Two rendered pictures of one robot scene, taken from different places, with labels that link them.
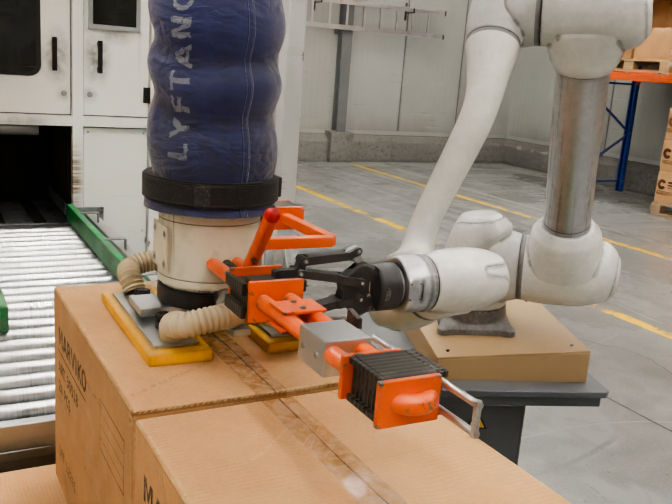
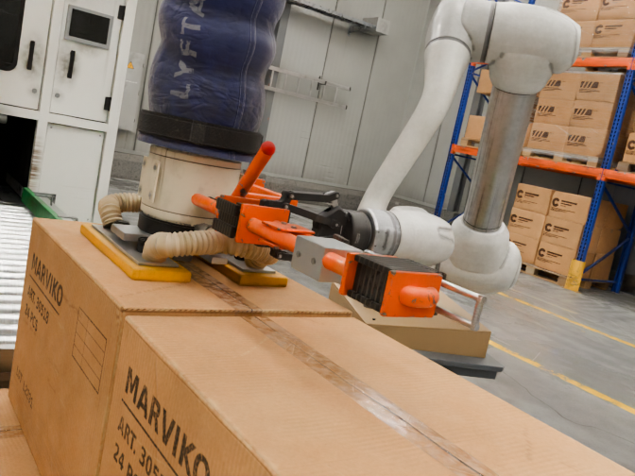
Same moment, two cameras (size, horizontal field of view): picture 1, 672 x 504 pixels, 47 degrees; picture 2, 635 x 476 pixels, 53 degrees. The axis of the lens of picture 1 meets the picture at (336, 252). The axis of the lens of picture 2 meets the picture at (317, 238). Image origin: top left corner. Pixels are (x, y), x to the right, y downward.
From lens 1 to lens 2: 0.22 m
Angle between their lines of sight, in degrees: 8
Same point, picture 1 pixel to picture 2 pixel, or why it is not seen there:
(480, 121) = (436, 111)
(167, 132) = (172, 73)
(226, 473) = (219, 362)
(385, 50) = (299, 111)
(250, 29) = not seen: outside the picture
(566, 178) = (489, 179)
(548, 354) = (457, 331)
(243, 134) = (241, 84)
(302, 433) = (283, 342)
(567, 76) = (504, 90)
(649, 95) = not seen: hidden behind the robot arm
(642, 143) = not seen: hidden behind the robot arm
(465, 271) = (421, 228)
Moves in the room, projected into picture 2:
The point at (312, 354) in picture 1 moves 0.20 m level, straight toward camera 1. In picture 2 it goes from (308, 261) to (328, 303)
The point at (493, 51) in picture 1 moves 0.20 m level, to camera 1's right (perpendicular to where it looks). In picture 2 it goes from (450, 57) to (540, 77)
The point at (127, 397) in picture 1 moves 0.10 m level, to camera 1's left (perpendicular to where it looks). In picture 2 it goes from (115, 297) to (42, 284)
